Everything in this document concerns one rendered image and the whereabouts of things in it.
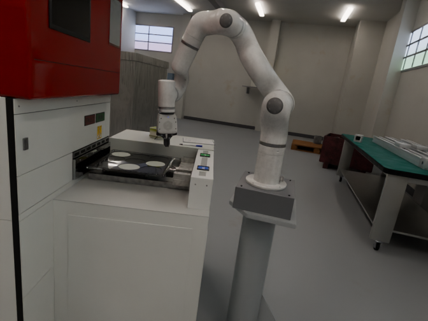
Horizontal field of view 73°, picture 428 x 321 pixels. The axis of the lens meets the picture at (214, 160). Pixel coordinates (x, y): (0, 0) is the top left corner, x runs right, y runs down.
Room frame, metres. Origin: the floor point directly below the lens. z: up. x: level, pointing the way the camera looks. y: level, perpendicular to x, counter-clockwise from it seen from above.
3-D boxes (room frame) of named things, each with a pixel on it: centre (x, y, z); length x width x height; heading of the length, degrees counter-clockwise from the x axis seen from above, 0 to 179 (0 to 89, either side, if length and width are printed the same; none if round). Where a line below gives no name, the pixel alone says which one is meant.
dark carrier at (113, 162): (1.45, 0.41, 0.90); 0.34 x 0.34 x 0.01; 2
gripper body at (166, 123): (1.46, 0.26, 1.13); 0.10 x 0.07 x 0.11; 114
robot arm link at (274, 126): (1.25, -0.24, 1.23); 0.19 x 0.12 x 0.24; 161
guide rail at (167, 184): (1.34, 0.35, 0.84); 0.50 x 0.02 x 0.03; 92
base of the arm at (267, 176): (1.29, -0.25, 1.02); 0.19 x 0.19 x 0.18
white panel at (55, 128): (1.26, 0.63, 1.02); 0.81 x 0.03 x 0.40; 2
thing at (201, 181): (1.40, 0.05, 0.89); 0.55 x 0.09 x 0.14; 2
